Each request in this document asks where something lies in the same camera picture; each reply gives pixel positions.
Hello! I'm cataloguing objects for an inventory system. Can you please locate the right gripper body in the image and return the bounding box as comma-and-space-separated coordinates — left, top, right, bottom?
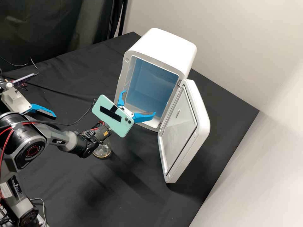
122, 106, 135, 117

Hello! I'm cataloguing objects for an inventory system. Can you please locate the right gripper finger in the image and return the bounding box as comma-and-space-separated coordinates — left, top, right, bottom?
132, 111, 157, 123
116, 90, 128, 108

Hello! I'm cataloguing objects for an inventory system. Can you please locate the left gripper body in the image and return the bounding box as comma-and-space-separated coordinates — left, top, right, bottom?
1, 90, 32, 114

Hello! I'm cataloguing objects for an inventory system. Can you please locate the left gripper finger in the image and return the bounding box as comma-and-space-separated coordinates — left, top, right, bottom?
23, 103, 57, 118

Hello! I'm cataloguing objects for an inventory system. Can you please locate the incubator door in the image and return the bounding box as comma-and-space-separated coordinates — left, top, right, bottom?
157, 79, 211, 184

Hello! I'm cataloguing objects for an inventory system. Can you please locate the clear flask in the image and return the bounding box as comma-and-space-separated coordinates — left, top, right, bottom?
92, 139, 112, 160

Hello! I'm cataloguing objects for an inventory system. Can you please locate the white incubator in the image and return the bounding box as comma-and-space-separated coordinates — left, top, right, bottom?
113, 27, 198, 130

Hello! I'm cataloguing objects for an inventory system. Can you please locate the right wrist camera phone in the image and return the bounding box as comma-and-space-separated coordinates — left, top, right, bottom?
91, 94, 135, 138

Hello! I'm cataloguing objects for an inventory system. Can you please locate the wrist camera phone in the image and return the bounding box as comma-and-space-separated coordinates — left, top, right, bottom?
91, 94, 135, 138
4, 73, 40, 94

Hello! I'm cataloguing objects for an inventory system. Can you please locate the left wrist camera phone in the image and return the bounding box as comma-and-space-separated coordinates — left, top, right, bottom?
4, 73, 40, 94

